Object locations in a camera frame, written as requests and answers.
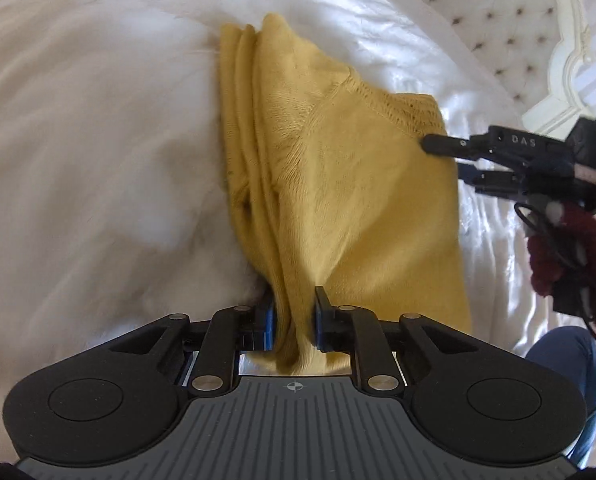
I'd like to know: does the white floral bedspread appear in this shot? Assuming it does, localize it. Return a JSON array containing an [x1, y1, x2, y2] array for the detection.
[[0, 0, 596, 466]]

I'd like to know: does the person's leg in blue jeans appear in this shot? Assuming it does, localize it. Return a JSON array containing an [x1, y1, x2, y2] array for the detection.
[[524, 326, 596, 468]]

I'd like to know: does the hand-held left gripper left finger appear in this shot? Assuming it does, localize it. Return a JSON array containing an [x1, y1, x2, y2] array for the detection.
[[97, 300, 277, 394]]

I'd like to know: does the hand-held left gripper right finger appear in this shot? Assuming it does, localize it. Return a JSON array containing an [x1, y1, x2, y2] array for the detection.
[[311, 286, 499, 394]]

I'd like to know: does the yellow knit sweater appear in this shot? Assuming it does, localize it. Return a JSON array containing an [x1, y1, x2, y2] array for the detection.
[[218, 12, 474, 376]]

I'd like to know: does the person's right forearm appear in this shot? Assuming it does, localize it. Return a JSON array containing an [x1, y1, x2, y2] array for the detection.
[[525, 202, 596, 343]]

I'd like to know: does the cream tufted headboard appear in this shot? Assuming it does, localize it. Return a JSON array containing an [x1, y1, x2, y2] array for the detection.
[[390, 0, 594, 137]]

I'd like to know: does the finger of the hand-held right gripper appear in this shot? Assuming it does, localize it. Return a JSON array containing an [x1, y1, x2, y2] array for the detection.
[[421, 134, 484, 161], [458, 161, 520, 197]]

